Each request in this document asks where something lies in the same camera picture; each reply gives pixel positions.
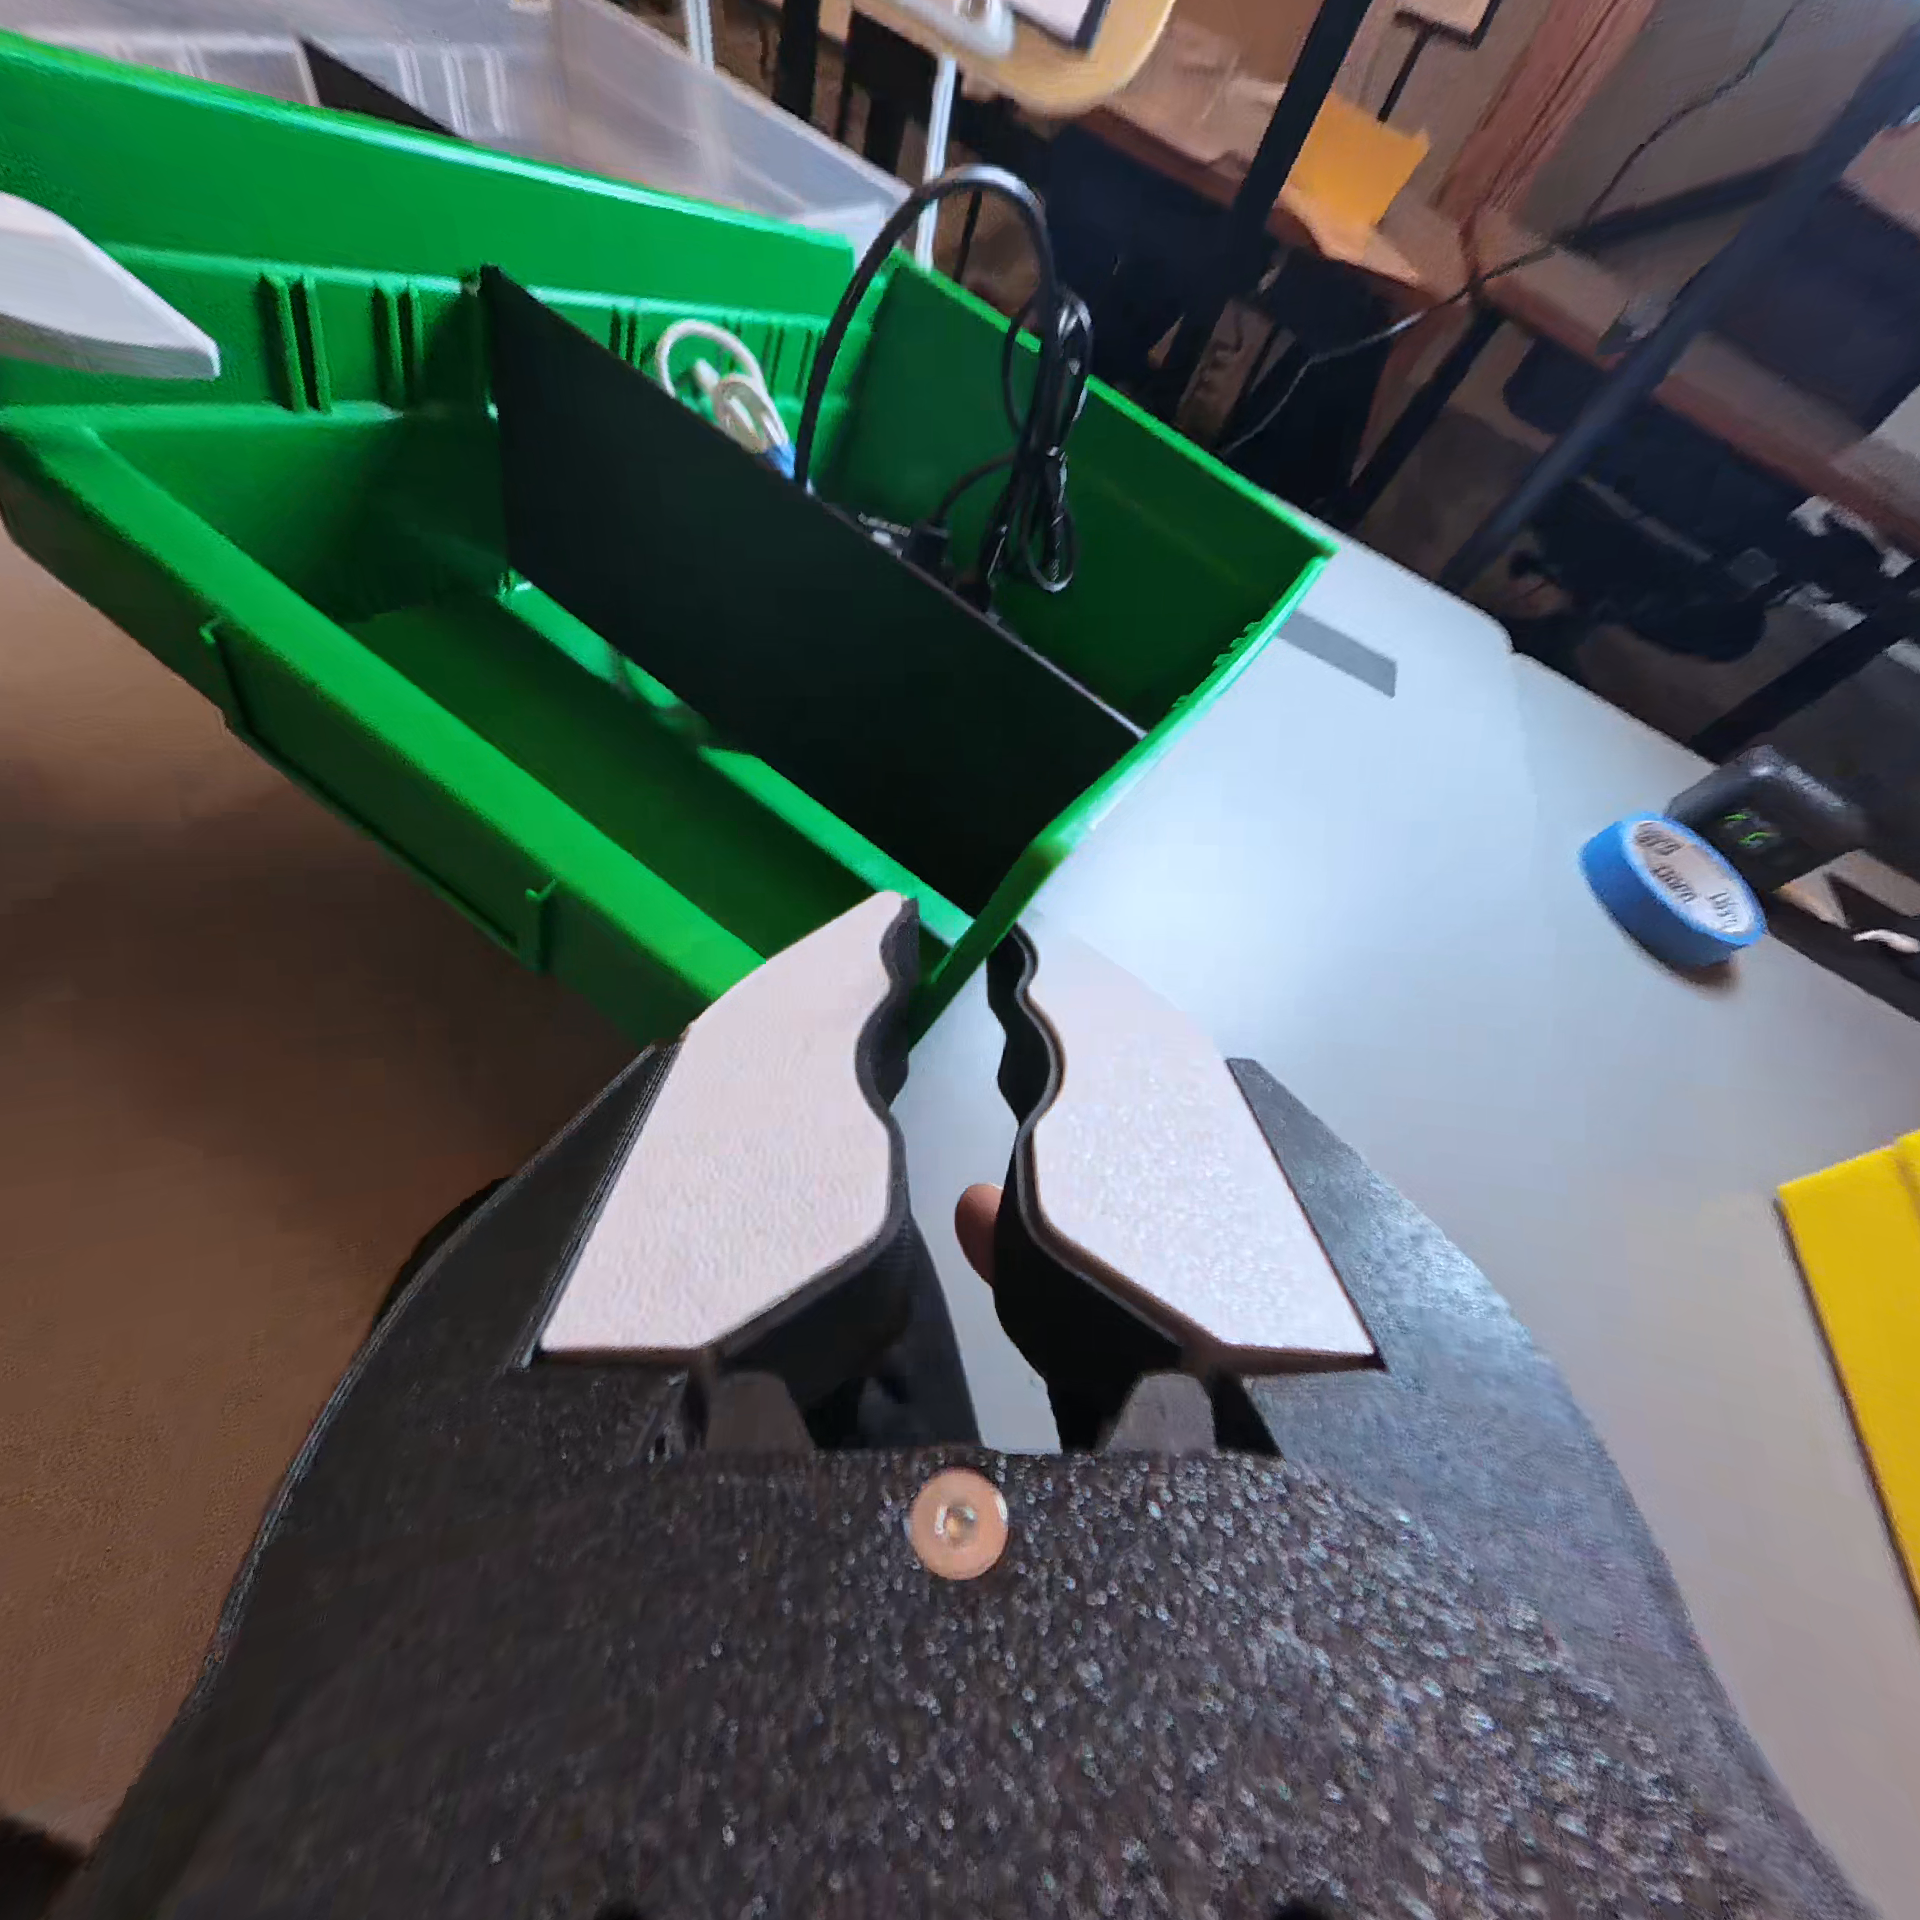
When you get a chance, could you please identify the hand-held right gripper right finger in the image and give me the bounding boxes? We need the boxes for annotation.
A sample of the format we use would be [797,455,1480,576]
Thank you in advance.
[985,925,1382,1376]

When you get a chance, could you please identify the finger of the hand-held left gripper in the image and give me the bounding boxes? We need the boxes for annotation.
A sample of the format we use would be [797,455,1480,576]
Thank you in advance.
[0,189,224,382]

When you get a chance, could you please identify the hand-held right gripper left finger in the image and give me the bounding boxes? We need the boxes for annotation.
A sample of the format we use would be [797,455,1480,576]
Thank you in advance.
[534,891,922,1368]

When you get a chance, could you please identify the green plastic bin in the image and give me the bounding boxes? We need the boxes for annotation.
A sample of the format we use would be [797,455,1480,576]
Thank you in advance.
[0,29,1338,1052]
[478,268,1148,922]

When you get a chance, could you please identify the clear plastic bin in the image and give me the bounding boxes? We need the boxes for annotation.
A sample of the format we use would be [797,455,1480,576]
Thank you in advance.
[0,0,921,266]

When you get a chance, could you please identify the thick black usb cable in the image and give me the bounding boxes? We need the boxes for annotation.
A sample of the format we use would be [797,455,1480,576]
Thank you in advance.
[791,165,1096,600]

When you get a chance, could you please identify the green plastic bin, black divider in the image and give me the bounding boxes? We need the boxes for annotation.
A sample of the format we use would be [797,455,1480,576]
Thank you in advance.
[478,268,1148,922]

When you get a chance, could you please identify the blue tape roll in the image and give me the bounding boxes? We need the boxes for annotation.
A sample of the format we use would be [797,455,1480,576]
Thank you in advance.
[1577,808,1769,972]

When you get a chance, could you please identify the black power adapter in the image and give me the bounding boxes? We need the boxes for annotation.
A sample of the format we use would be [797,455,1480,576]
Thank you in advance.
[1664,744,1873,906]

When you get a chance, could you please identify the wooden desk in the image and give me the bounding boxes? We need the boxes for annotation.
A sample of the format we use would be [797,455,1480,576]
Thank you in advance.
[1048,88,1920,559]

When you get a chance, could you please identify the black tripod pole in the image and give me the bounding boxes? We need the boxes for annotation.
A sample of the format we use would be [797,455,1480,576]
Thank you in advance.
[1441,29,1920,594]

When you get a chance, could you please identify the black metal pole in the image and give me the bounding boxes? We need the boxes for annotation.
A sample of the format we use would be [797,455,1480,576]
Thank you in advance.
[1153,0,1373,395]

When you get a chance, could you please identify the yellow folder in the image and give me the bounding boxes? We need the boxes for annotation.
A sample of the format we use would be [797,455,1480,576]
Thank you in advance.
[1287,88,1433,232]

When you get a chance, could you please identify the white usb cable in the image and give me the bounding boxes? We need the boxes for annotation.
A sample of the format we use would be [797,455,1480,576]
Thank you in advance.
[652,318,797,479]

